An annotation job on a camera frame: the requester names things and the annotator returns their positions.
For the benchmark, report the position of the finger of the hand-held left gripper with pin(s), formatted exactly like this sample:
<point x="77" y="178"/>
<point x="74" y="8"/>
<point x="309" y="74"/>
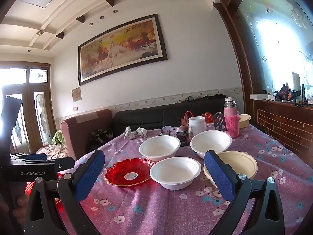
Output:
<point x="66" y="163"/>
<point x="36" y="157"/>

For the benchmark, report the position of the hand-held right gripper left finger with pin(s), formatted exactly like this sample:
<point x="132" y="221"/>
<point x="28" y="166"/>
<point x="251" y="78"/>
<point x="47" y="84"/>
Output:
<point x="90" y="173"/>

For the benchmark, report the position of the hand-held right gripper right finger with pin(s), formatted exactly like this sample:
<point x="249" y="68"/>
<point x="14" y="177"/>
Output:
<point x="220" y="176"/>

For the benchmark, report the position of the cream plastic bowl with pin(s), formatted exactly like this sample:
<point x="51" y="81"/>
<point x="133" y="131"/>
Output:
<point x="242" y="166"/>

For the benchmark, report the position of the white foam bowl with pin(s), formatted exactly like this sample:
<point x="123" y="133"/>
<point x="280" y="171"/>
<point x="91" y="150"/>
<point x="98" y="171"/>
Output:
<point x="210" y="143"/>
<point x="174" y="173"/>
<point x="159" y="149"/>

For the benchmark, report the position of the person's left hand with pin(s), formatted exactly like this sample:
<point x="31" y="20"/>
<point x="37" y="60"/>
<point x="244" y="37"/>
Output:
<point x="20" y="204"/>

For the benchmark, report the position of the leaf patterned blanket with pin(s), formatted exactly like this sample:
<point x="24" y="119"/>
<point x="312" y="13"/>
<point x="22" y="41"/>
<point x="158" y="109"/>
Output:
<point x="53" y="150"/>

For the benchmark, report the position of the green cloth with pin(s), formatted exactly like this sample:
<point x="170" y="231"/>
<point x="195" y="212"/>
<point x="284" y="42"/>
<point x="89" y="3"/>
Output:
<point x="58" y="138"/>

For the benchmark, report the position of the brown armchair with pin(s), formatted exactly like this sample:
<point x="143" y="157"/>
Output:
<point x="83" y="132"/>

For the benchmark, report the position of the black gadgets on sofa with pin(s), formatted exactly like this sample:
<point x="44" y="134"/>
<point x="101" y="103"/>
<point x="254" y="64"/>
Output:
<point x="100" y="135"/>

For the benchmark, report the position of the wooden glass door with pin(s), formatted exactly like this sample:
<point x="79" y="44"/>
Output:
<point x="29" y="107"/>

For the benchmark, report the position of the black slotted spatula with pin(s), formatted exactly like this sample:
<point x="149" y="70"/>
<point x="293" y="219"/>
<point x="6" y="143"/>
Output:
<point x="219" y="124"/>

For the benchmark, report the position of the dark glass jars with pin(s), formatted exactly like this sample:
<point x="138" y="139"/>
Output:
<point x="183" y="138"/>

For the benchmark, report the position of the white plastic jar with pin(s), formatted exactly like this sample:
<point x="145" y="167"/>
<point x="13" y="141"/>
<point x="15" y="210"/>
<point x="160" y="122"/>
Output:
<point x="196" y="127"/>

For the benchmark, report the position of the pink sleeved thermos bottle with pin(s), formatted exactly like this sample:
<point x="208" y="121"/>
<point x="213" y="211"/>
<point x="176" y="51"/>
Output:
<point x="231" y="122"/>

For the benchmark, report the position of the orange-red plastic bag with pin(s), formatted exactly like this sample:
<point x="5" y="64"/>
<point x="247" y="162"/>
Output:
<point x="208" y="118"/>

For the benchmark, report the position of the small cream bowl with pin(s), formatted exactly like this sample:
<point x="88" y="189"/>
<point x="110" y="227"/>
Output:
<point x="245" y="122"/>

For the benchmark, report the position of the brown tape roll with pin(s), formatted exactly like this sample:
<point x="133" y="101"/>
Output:
<point x="183" y="128"/>

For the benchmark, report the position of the pink floral tablecloth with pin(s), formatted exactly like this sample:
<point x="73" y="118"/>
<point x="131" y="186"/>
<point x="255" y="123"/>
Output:
<point x="156" y="210"/>

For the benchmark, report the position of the black leather sofa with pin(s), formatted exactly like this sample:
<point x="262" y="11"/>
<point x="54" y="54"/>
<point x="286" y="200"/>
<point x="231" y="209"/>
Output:
<point x="141" y="120"/>

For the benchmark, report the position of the brick pattern counter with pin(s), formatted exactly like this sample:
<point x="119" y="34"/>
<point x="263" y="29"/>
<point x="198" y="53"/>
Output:
<point x="276" y="124"/>

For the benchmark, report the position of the black bag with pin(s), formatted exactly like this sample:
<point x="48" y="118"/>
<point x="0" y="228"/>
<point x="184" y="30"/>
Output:
<point x="207" y="97"/>

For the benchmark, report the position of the white flat box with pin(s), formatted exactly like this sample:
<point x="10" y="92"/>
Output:
<point x="258" y="96"/>

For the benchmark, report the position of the pile of dark tools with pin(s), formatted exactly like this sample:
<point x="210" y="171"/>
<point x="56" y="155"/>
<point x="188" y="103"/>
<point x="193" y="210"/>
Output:
<point x="285" y="93"/>

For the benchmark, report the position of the black flashlight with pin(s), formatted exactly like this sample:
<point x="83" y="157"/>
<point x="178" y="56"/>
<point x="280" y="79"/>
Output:
<point x="302" y="93"/>

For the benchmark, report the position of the square ceiling lamp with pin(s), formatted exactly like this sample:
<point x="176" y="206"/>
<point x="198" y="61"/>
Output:
<point x="39" y="32"/>

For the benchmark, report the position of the framed horse painting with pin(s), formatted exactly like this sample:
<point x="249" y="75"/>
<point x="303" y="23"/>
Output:
<point x="119" y="46"/>

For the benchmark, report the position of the frosted glass partition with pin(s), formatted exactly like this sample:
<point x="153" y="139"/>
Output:
<point x="276" y="41"/>

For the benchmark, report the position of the small framed wall plaque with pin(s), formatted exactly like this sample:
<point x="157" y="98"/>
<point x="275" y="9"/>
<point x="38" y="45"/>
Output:
<point x="76" y="94"/>

